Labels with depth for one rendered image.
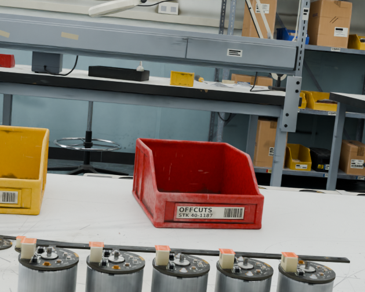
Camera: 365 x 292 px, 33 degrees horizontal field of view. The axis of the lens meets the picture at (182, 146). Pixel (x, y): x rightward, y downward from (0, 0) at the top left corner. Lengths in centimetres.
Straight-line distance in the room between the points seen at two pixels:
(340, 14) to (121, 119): 175
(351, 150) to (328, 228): 392
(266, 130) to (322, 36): 76
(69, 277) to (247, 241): 28
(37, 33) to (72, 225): 205
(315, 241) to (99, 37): 204
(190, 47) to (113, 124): 223
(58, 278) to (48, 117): 445
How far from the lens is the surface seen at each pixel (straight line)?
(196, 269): 26
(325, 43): 444
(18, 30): 255
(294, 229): 58
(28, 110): 472
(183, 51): 252
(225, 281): 27
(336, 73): 490
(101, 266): 26
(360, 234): 59
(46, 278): 26
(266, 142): 437
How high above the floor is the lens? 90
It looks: 9 degrees down
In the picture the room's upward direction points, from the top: 5 degrees clockwise
